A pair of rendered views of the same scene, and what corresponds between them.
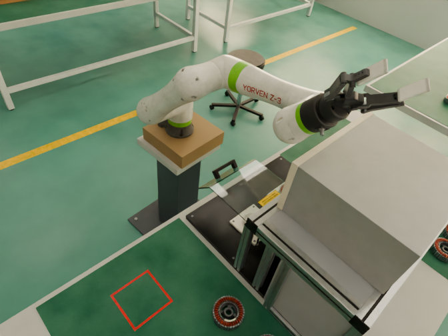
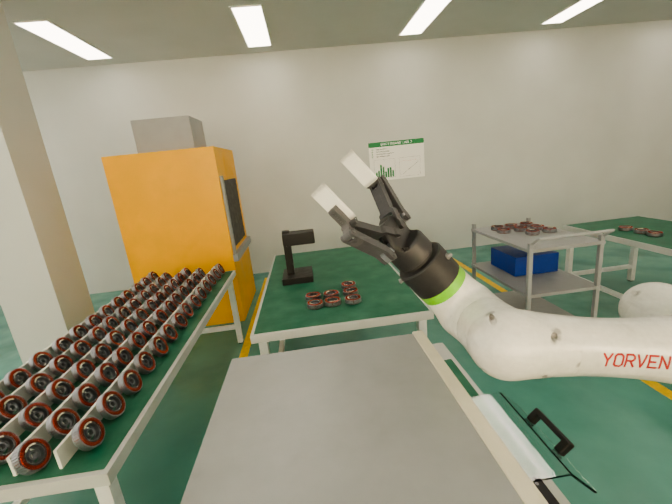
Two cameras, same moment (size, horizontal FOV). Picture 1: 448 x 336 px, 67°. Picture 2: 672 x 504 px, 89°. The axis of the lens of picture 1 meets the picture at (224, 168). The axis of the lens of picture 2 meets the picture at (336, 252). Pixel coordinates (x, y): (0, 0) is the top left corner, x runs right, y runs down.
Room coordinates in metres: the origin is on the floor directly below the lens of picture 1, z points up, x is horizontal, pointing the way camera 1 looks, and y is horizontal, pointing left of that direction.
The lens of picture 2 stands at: (1.06, -0.76, 1.67)
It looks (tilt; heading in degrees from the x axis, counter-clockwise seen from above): 15 degrees down; 135
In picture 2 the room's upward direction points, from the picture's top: 6 degrees counter-clockwise
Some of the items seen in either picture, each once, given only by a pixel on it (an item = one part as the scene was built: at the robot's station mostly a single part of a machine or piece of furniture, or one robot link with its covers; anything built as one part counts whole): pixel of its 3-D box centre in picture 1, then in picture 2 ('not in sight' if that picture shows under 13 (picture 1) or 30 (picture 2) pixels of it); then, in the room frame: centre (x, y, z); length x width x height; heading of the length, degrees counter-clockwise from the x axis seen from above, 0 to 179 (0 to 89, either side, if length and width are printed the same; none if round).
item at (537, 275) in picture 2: not in sight; (529, 278); (0.24, 2.45, 0.51); 1.01 x 0.60 x 1.01; 139
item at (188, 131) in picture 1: (171, 120); not in sight; (1.41, 0.31, 0.86); 0.26 x 0.15 x 0.06; 62
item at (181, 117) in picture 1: (177, 105); not in sight; (1.37, 0.27, 0.98); 0.16 x 0.13 x 0.19; 138
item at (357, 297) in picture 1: (361, 213); not in sight; (0.77, -0.49, 1.09); 0.68 x 0.44 x 0.05; 139
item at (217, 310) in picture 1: (228, 313); not in sight; (0.49, -0.09, 0.77); 0.11 x 0.11 x 0.04
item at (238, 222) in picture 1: (253, 224); not in sight; (0.89, -0.16, 0.78); 0.15 x 0.15 x 0.01; 49
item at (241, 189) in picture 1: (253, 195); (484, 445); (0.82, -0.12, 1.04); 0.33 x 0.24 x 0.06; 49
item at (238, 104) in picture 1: (243, 85); not in sight; (2.82, -0.06, 0.28); 0.54 x 0.49 x 0.56; 49
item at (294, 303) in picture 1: (307, 315); not in sight; (0.47, -0.33, 0.91); 0.28 x 0.03 x 0.32; 49
